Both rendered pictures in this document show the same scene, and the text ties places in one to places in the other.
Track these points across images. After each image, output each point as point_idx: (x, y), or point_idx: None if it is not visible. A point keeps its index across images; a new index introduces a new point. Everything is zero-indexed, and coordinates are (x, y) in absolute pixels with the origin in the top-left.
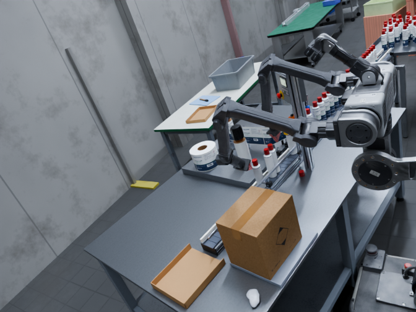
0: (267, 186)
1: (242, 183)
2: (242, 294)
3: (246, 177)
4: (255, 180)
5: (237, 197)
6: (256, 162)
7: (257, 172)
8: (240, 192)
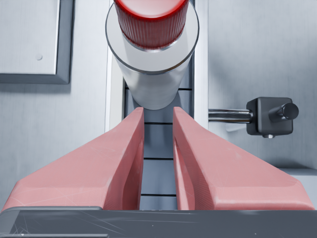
0: (258, 135)
1: (10, 77)
2: None
3: (9, 35)
4: (64, 29)
5: (34, 166)
6: (187, 7)
7: (178, 75)
8: (24, 121)
